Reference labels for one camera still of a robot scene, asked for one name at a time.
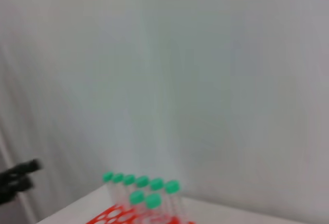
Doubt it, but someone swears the orange plastic test tube rack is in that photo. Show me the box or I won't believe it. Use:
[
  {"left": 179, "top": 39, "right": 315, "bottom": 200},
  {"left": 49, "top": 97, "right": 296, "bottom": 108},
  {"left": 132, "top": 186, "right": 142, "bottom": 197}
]
[{"left": 86, "top": 204, "right": 196, "bottom": 224}]

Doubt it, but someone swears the green capped clear test tube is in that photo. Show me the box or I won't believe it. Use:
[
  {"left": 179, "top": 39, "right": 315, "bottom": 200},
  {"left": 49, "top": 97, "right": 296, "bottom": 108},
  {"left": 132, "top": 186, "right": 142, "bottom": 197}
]
[
  {"left": 112, "top": 173, "right": 126, "bottom": 206},
  {"left": 145, "top": 193, "right": 168, "bottom": 224},
  {"left": 135, "top": 176, "right": 150, "bottom": 194},
  {"left": 164, "top": 180, "right": 187, "bottom": 222},
  {"left": 102, "top": 172, "right": 118, "bottom": 206},
  {"left": 129, "top": 191, "right": 147, "bottom": 219},
  {"left": 122, "top": 174, "right": 137, "bottom": 196},
  {"left": 150, "top": 178, "right": 165, "bottom": 196}
]

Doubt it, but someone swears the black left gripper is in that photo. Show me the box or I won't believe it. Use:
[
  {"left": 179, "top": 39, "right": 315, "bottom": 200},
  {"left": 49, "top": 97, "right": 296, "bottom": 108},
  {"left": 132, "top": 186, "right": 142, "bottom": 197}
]
[{"left": 0, "top": 158, "right": 43, "bottom": 206}]

